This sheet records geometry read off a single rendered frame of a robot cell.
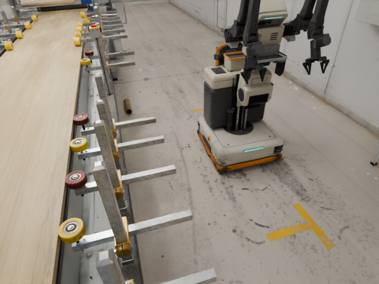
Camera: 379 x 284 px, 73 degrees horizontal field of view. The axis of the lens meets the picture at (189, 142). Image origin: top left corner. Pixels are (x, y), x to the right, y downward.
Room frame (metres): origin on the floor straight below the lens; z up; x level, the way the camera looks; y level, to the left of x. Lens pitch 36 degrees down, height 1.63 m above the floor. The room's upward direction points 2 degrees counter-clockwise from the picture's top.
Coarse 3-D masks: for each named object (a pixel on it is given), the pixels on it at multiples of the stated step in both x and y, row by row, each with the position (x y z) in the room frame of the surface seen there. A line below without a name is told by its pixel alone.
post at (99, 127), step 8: (96, 128) 0.75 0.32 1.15; (104, 128) 0.76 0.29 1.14; (96, 136) 0.75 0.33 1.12; (104, 136) 0.75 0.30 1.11; (104, 144) 0.75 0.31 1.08; (104, 152) 0.75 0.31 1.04; (104, 160) 0.75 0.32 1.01; (112, 160) 0.75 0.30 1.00; (112, 168) 0.75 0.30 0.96; (112, 176) 0.75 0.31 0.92; (112, 184) 0.75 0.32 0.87; (120, 200) 0.75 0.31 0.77; (120, 208) 0.75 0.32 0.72
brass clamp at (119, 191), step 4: (120, 172) 0.84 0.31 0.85; (120, 176) 0.81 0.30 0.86; (120, 180) 0.79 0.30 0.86; (120, 184) 0.77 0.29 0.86; (116, 188) 0.74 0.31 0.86; (120, 188) 0.75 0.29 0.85; (116, 192) 0.73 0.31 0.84; (120, 192) 0.73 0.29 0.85; (124, 192) 0.74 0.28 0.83; (116, 196) 0.72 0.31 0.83; (120, 196) 0.73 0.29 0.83
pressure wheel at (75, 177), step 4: (72, 172) 0.79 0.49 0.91; (76, 172) 0.79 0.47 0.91; (80, 172) 0.79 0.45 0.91; (84, 172) 0.79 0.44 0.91; (68, 176) 0.77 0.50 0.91; (72, 176) 0.77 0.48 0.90; (76, 176) 0.77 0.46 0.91; (80, 176) 0.77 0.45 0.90; (84, 176) 0.77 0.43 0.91; (68, 180) 0.75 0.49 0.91; (72, 180) 0.75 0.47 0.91; (76, 180) 0.74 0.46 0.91; (80, 180) 0.74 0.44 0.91; (84, 180) 0.75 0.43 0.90; (68, 184) 0.73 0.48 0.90; (72, 184) 0.73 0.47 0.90; (76, 184) 0.73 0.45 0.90; (80, 184) 0.74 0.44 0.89; (84, 184) 0.75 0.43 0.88; (72, 188) 0.73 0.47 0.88; (76, 188) 0.73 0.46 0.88
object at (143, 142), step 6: (150, 138) 1.11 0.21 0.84; (156, 138) 1.11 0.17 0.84; (162, 138) 1.10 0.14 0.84; (120, 144) 1.06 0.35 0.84; (126, 144) 1.06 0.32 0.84; (132, 144) 1.06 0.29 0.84; (138, 144) 1.07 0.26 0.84; (144, 144) 1.08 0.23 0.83; (150, 144) 1.08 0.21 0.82; (84, 150) 1.02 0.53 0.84; (90, 150) 1.02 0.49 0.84; (96, 150) 1.02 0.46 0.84; (120, 150) 1.04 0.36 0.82; (78, 156) 0.99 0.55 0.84; (84, 156) 0.99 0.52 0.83; (90, 156) 1.00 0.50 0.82
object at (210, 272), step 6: (204, 270) 0.40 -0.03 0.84; (210, 270) 0.40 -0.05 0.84; (186, 276) 0.39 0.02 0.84; (192, 276) 0.38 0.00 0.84; (198, 276) 0.38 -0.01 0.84; (204, 276) 0.38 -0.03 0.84; (210, 276) 0.38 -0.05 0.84; (216, 276) 0.38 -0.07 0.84; (168, 282) 0.37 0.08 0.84; (174, 282) 0.37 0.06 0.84; (180, 282) 0.37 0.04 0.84; (186, 282) 0.37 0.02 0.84; (192, 282) 0.37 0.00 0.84; (198, 282) 0.37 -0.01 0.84; (204, 282) 0.37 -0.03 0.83; (210, 282) 0.38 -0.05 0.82
